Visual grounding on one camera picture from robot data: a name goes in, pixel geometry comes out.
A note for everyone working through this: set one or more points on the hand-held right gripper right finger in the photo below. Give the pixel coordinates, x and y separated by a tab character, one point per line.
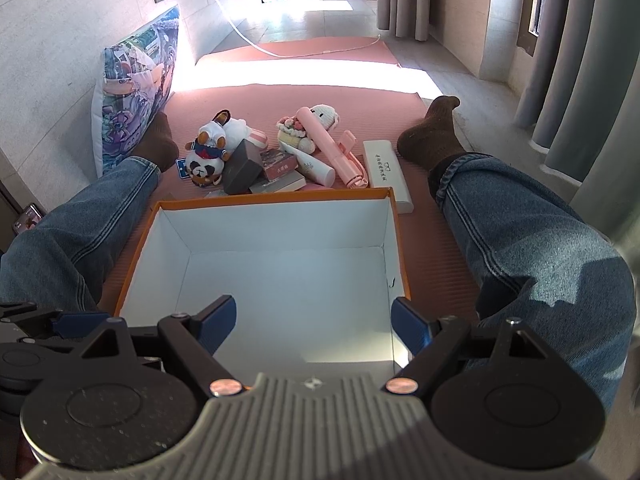
407	325

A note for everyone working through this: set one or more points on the dark printed card box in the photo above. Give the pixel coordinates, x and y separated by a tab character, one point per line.
278	162

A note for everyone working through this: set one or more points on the person's leg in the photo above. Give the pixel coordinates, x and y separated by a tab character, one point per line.
75	230
525	240

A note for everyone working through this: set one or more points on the person's right leg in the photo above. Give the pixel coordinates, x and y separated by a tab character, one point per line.
525	240

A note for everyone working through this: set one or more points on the pink selfie stick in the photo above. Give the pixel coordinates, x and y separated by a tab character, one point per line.
350	165

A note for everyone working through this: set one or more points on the white lotion tube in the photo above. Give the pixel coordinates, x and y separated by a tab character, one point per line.
312	165

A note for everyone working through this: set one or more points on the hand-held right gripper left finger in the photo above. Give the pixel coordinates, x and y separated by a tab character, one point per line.
220	320

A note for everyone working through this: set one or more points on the brown bear sailor plush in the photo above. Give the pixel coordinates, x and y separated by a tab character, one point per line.
206	172

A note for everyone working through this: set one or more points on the light grey box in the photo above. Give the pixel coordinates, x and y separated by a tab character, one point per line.
280	185

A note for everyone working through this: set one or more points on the printed cartoon pillow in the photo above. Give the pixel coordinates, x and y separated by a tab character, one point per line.
135	90

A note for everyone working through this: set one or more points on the crochet bunny cake plush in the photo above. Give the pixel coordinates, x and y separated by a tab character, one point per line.
327	115

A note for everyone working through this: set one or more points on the white dog plush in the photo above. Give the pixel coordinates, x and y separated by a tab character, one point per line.
235	127

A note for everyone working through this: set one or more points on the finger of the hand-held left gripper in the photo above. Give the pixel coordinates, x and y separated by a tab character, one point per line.
80	323

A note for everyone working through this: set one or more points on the person's left leg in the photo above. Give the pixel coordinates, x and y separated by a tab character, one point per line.
75	230

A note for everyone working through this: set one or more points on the dark grey box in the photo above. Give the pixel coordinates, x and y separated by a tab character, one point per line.
242	165

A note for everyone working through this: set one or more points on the orange cardboard box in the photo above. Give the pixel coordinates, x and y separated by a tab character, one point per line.
280	270

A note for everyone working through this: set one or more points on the smartphone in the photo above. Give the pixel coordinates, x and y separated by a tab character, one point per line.
27	220

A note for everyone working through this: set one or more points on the long white case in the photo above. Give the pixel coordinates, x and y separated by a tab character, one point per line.
387	175

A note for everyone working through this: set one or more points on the blue white tag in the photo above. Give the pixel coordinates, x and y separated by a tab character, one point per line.
182	167

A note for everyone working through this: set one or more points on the pink ribbed floor mat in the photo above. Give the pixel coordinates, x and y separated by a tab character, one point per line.
440	260

